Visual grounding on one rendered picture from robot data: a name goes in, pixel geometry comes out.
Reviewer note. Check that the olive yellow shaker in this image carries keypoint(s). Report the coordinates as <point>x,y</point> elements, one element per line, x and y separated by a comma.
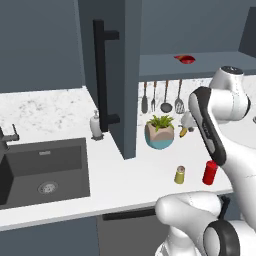
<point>179,175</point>

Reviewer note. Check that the red bowl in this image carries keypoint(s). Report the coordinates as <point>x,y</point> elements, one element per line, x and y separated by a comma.
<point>185,59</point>

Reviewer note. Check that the white soap dispenser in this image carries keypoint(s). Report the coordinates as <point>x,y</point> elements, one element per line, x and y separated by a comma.
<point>96,126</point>

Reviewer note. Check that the blue-grey closed wall cupboard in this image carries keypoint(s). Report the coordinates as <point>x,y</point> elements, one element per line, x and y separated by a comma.
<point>36,43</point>

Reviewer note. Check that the hanging ladle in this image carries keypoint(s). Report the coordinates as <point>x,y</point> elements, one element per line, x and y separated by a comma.
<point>166,106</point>

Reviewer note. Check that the hanging fork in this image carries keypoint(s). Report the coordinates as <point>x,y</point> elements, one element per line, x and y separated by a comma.
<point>153,98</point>

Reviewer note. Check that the blue-grey base cupboard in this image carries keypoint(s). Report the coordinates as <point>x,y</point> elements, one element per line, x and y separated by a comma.
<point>46,240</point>

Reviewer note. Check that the hanging slotted spatula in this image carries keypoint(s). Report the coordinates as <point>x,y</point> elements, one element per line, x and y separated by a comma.
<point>180,105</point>

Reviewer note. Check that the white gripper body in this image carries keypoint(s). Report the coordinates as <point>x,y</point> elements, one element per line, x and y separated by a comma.
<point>188,120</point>

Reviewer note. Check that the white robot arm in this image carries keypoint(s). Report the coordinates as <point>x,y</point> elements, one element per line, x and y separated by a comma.
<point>240,173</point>

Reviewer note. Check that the blue-grey wall cabinet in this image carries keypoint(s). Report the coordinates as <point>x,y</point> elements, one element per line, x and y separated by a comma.
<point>200,30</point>

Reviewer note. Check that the black tap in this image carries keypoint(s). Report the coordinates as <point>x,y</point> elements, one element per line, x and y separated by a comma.
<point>4,138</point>

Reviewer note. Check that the grey dishwasher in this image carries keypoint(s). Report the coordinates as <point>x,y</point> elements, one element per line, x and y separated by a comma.
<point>130,236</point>

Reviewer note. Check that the green plant in round pot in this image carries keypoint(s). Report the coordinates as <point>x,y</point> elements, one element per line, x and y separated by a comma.
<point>159,135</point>

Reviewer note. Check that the blue-grey open cabinet door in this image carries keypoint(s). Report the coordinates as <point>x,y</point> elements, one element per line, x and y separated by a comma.
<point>130,83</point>

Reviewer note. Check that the yellow banana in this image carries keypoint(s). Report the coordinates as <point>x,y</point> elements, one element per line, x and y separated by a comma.
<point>183,132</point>

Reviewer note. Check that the red condiment bottle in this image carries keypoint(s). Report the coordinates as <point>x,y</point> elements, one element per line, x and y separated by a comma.
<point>209,173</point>

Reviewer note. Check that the dark grey sink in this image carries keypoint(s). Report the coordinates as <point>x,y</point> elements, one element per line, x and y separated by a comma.
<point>43,170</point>

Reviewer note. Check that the hanging dark spoon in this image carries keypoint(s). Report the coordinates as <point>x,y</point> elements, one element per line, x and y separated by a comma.
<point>144,101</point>

